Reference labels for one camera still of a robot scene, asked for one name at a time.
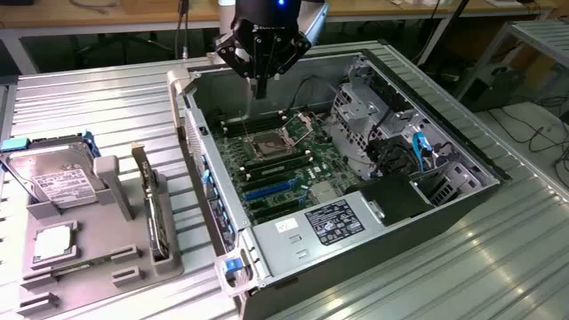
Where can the grey power supply unit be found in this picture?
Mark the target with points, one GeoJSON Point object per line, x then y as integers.
{"type": "Point", "coordinates": [290, 246]}

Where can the long black expansion slot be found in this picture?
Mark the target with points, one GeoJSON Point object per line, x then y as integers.
{"type": "Point", "coordinates": [276, 202]}
{"type": "Point", "coordinates": [282, 209]}

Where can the CPU socket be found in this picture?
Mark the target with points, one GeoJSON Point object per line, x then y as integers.
{"type": "Point", "coordinates": [271, 145]}

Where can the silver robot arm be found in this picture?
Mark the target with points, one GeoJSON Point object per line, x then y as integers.
{"type": "Point", "coordinates": [316, 23]}

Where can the silver CPU chip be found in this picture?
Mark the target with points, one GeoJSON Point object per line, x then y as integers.
{"type": "Point", "coordinates": [54, 243]}

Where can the green RAM stick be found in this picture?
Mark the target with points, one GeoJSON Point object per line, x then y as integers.
{"type": "Point", "coordinates": [74, 265]}

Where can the silver chipset heatsink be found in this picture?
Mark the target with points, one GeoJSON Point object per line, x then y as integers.
{"type": "Point", "coordinates": [324, 193]}

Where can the grey parts rack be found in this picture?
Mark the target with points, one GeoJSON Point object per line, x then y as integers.
{"type": "Point", "coordinates": [88, 240]}

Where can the silver drive cage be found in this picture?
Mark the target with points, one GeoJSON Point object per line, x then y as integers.
{"type": "Point", "coordinates": [356, 110]}

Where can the black air shroud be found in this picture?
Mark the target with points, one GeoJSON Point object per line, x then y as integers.
{"type": "Point", "coordinates": [391, 200]}

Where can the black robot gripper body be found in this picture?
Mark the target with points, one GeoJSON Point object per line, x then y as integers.
{"type": "Point", "coordinates": [267, 20]}

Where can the aluminium frame side table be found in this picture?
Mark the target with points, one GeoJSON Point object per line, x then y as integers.
{"type": "Point", "coordinates": [543, 33]}

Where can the green motherboard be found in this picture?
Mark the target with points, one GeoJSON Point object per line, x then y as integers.
{"type": "Point", "coordinates": [311, 160]}

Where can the blue expansion slot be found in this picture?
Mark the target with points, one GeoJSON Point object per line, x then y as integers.
{"type": "Point", "coordinates": [268, 189]}

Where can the hard disk with blue bracket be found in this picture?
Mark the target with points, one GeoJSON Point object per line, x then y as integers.
{"type": "Point", "coordinates": [54, 176]}

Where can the black RAM slot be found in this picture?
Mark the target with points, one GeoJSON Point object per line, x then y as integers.
{"type": "Point", "coordinates": [274, 163]}
{"type": "Point", "coordinates": [276, 167]}
{"type": "Point", "coordinates": [271, 158]}
{"type": "Point", "coordinates": [278, 172]}
{"type": "Point", "coordinates": [263, 124]}
{"type": "Point", "coordinates": [263, 120]}
{"type": "Point", "coordinates": [263, 116]}

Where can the thin metal locking lever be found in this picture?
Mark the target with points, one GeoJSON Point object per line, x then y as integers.
{"type": "Point", "coordinates": [247, 126]}

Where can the black computer tower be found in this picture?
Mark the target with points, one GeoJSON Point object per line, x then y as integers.
{"type": "Point", "coordinates": [497, 86]}

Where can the open black PC case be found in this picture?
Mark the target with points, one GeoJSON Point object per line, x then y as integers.
{"type": "Point", "coordinates": [356, 273]}

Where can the silver disk bay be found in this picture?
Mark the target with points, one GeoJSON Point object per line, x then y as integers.
{"type": "Point", "coordinates": [444, 186]}

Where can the wooden desk white frame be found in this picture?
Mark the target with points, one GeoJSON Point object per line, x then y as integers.
{"type": "Point", "coordinates": [88, 13]}
{"type": "Point", "coordinates": [400, 10]}

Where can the silver socket cover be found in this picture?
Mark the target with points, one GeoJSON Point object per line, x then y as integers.
{"type": "Point", "coordinates": [303, 117]}

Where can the graphics card with silver bracket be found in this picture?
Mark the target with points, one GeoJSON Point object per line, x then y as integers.
{"type": "Point", "coordinates": [155, 213]}

